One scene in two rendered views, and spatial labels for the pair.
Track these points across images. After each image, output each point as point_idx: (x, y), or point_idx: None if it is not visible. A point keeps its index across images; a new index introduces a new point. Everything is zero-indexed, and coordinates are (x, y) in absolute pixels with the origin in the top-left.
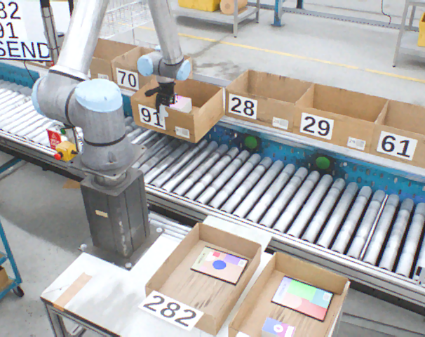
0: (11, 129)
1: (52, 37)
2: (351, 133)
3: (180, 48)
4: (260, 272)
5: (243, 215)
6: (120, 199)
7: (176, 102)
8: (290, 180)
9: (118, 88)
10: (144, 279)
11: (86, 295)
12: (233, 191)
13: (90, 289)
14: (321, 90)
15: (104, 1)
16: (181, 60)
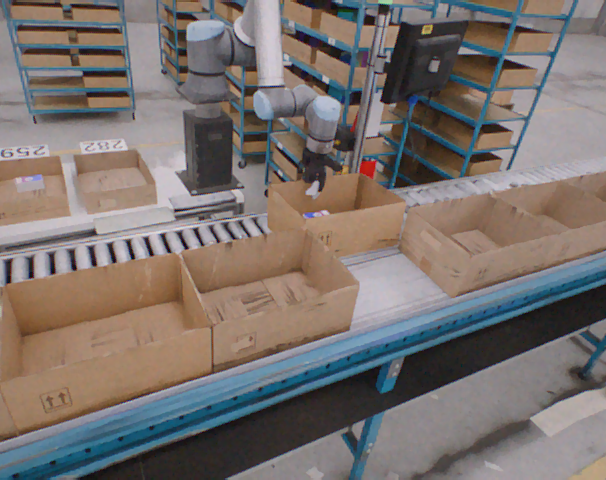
0: (443, 186)
1: (370, 50)
2: (57, 301)
3: (260, 69)
4: (81, 210)
5: (149, 241)
6: (183, 116)
7: (306, 182)
8: None
9: (197, 28)
10: (159, 174)
11: (178, 157)
12: None
13: (181, 159)
14: (192, 341)
15: None
16: (258, 85)
